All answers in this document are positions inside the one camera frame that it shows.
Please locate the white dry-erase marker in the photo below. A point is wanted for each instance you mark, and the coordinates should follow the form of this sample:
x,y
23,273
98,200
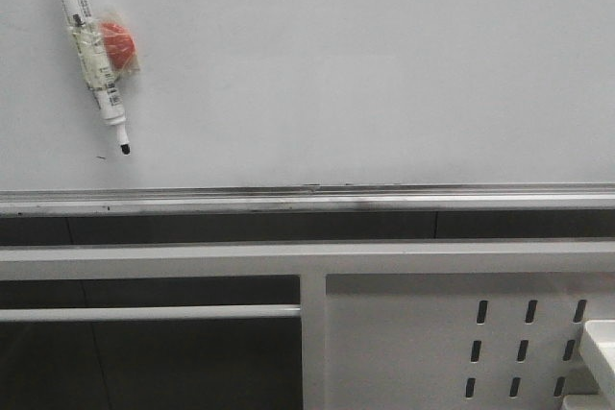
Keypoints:
x,y
95,63

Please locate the white metal whiteboard stand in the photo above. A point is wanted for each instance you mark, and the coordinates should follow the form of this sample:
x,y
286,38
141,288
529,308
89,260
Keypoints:
x,y
432,325

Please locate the white plastic bin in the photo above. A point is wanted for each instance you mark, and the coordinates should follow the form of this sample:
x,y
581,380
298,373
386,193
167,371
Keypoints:
x,y
596,349

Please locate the red round magnet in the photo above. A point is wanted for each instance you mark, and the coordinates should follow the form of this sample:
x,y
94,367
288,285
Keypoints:
x,y
118,43

